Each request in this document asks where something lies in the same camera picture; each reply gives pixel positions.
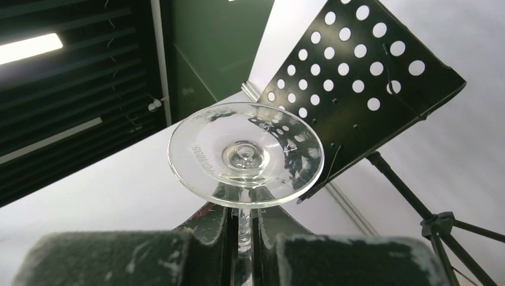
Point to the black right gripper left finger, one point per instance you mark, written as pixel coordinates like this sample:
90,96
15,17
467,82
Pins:
194,253

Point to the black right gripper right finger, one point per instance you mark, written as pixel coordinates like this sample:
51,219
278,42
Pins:
286,253

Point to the tall wine glass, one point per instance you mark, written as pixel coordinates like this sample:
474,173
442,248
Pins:
233,155

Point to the black music stand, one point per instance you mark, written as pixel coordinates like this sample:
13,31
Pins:
359,77

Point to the white lower wall clip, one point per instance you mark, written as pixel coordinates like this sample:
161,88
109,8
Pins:
157,103

